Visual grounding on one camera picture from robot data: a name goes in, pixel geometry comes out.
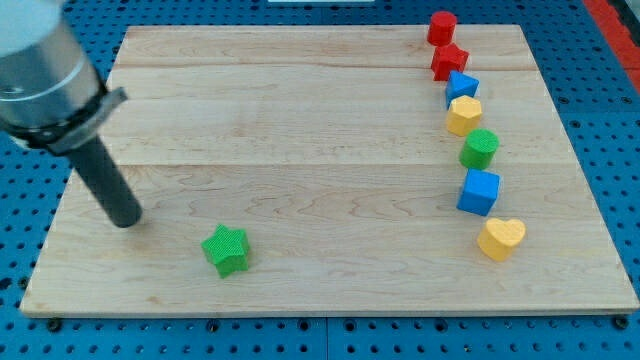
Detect blue cube block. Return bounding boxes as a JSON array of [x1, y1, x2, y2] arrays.
[[456, 169, 501, 216]]

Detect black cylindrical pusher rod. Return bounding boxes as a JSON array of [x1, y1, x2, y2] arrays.
[[67, 136, 142, 228]]

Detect red cylinder block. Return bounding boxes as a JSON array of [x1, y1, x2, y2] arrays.
[[427, 11, 458, 46]]

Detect red star block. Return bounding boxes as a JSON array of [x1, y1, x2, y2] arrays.
[[431, 43, 469, 81]]

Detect green cylinder block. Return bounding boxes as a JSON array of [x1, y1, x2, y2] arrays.
[[459, 128, 500, 170]]

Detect green star block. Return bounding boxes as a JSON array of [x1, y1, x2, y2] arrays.
[[201, 224, 250, 278]]

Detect yellow heart block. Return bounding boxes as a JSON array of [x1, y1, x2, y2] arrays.
[[476, 218, 526, 262]]

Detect yellow hexagon block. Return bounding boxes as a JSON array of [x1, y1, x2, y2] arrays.
[[445, 95, 483, 137]]

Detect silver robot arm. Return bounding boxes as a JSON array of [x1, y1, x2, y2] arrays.
[[1, 0, 127, 155]]

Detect light wooden board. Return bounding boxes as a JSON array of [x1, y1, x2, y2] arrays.
[[21, 25, 639, 318]]

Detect blue triangle block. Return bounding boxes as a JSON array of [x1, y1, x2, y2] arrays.
[[445, 70, 480, 108]]

